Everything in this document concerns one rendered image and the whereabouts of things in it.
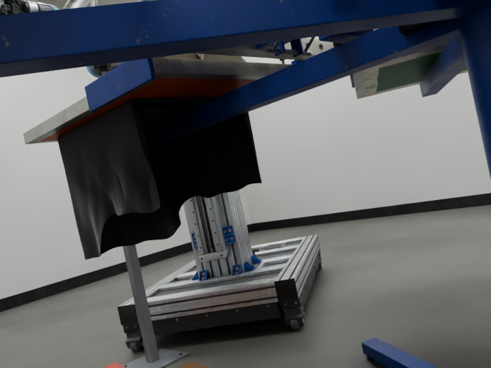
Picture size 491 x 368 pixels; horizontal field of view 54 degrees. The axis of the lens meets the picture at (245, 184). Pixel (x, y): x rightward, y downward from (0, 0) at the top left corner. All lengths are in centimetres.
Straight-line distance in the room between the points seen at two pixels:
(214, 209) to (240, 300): 49
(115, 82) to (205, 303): 124
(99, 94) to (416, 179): 430
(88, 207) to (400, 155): 412
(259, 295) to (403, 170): 343
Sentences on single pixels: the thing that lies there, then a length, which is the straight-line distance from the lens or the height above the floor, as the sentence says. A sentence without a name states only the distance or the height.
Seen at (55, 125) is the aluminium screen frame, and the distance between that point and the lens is 159.
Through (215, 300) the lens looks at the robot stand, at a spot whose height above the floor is 19.
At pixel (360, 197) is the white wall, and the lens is 561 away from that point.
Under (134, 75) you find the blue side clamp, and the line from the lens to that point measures 118.
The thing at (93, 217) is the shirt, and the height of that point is 66.
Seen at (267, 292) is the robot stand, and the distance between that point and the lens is 213.
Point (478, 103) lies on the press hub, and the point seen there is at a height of 72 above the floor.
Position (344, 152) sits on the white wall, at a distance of 564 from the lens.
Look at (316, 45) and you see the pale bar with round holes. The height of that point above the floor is 102.
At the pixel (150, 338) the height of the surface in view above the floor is 11.
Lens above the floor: 66
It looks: level
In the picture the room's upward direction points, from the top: 12 degrees counter-clockwise
